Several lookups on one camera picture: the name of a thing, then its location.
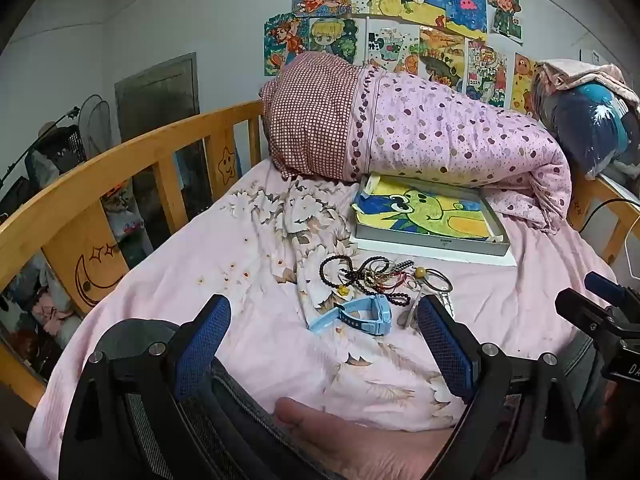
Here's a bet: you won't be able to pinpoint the black bead bracelet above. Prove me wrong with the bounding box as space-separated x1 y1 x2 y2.
319 255 358 288

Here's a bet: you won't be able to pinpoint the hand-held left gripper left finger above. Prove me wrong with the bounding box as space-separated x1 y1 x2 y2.
59 294 233 480

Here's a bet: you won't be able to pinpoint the wooden bed rail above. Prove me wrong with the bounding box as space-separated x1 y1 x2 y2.
567 170 640 266
0 100 266 406

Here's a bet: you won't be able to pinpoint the black cable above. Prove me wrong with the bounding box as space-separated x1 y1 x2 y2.
580 199 640 233

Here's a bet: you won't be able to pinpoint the pink folded cloth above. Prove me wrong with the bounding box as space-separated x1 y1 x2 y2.
537 59 636 106

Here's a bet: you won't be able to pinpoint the bundle of gold bracelets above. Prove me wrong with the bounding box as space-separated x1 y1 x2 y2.
357 256 397 291

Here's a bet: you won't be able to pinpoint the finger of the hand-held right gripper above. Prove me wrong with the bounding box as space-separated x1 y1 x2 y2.
554 287 623 343
584 271 640 308

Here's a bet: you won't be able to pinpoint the light blue smartwatch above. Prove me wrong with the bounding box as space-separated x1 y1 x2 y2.
307 294 393 332

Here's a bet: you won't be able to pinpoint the pink floral bedsheet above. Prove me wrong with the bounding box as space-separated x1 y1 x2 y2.
25 157 618 480

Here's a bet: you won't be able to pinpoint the grey door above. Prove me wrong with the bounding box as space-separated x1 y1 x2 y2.
114 52 213 223

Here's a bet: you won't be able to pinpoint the red checked pillow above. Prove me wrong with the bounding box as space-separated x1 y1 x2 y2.
259 52 371 181

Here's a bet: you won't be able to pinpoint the grey tray with frog drawing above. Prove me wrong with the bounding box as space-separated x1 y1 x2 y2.
349 172 512 256

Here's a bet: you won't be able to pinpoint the group of children's wall drawings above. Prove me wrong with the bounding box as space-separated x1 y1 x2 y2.
264 0 541 111

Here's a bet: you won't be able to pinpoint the person's bare foot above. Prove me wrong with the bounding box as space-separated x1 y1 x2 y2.
274 396 453 480

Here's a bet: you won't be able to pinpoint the blue clothes in plastic bag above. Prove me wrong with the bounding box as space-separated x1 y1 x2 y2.
537 80 640 181

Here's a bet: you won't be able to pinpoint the red string bracelet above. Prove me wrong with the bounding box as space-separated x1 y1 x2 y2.
379 270 417 294

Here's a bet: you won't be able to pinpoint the pink dotted rolled quilt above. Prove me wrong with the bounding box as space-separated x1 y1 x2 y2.
350 67 573 233

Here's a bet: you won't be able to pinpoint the black plastic crate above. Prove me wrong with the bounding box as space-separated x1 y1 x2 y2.
37 125 83 171

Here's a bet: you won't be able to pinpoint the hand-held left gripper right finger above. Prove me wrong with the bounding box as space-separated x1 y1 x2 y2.
416 295 596 480

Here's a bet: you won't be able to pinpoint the long black bead necklace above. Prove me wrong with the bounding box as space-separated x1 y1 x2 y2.
345 270 412 307

